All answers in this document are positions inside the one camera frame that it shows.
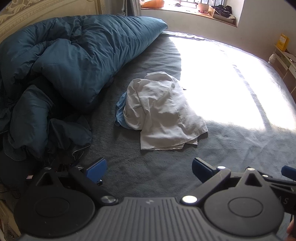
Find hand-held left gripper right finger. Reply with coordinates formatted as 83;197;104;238
180;157;270;205

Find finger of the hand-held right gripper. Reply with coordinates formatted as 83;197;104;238
281;166;296;180
257;173;295;187

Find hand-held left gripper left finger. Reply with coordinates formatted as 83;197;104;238
28;158;119;205

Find white button shirt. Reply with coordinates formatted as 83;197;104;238
122;71;208;151

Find dark clothes in box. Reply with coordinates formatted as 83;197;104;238
213;5;233;18

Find person's right hand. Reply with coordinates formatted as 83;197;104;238
287;219;296;239

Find dark cloth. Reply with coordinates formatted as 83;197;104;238
45;117;93;164

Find light blue garment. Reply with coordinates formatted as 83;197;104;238
115;91;130;129

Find white shelf rack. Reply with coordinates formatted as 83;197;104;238
274;44;296;98

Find teal duvet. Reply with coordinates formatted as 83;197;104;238
0;14;169;163

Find yellow box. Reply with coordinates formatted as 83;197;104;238
277;34;290;51

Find open cardboard box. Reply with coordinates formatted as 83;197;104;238
209;6;237;25

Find pale round pot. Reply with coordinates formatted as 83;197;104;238
196;1;210;12

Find grey curtain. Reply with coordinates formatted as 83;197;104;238
122;0;142;17

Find cream carved headboard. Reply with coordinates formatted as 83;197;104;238
0;0;125;44

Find orange item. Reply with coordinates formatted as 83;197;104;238
142;0;165;8

